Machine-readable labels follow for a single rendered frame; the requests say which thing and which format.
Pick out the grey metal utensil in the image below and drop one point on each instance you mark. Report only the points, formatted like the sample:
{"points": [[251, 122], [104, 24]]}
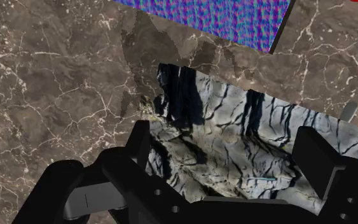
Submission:
{"points": [[349, 111]]}

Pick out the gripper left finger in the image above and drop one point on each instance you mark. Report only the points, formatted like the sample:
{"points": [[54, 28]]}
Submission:
{"points": [[126, 189]]}

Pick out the grey black-veined flat slab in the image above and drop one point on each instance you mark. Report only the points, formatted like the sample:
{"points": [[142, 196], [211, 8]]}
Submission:
{"points": [[228, 145]]}

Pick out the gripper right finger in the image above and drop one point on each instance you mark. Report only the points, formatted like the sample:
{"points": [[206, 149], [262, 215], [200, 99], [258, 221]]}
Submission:
{"points": [[346, 183]]}

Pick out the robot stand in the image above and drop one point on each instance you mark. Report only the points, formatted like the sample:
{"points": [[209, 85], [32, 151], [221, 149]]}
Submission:
{"points": [[228, 18]]}

